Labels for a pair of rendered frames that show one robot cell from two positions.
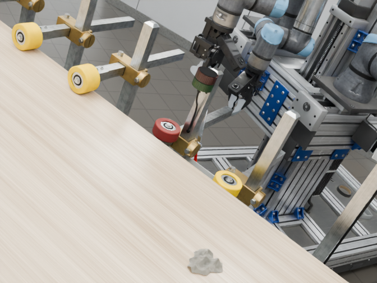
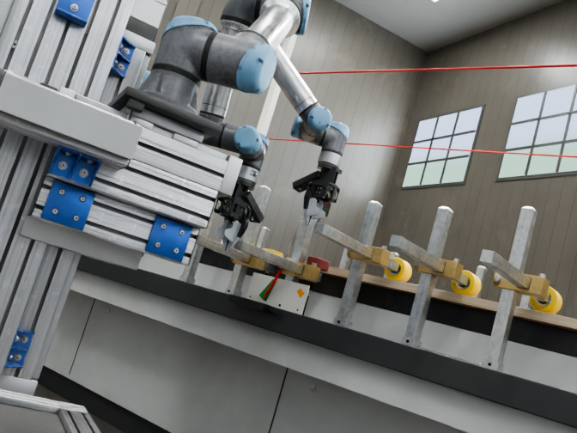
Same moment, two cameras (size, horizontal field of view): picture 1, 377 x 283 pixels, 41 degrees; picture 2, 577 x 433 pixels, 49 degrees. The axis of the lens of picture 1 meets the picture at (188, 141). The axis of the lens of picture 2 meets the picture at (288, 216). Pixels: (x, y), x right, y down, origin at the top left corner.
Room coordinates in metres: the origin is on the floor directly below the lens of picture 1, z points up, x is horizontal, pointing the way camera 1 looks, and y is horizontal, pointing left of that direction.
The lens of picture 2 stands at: (3.46, 0.61, 0.67)
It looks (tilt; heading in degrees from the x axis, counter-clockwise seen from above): 9 degrees up; 198
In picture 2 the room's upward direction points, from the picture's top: 17 degrees clockwise
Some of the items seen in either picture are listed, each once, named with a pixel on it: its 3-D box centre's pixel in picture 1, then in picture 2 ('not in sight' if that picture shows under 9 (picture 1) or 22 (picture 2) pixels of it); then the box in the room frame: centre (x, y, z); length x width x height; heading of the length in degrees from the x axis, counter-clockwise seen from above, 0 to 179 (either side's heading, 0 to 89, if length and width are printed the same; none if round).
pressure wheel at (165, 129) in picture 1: (162, 139); (315, 273); (1.27, 0.07, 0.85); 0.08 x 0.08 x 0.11
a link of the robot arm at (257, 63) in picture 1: (258, 60); (246, 176); (1.71, -0.11, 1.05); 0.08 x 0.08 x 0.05
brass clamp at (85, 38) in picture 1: (75, 31); (437, 267); (1.52, 0.49, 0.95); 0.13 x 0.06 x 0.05; 67
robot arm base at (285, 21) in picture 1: (281, 18); (170, 94); (2.20, -0.15, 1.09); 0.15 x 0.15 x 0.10
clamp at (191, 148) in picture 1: (178, 139); (300, 271); (1.32, 0.03, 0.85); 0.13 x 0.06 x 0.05; 67
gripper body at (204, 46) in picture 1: (212, 41); (324, 183); (1.42, 0.05, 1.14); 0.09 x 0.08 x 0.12; 67
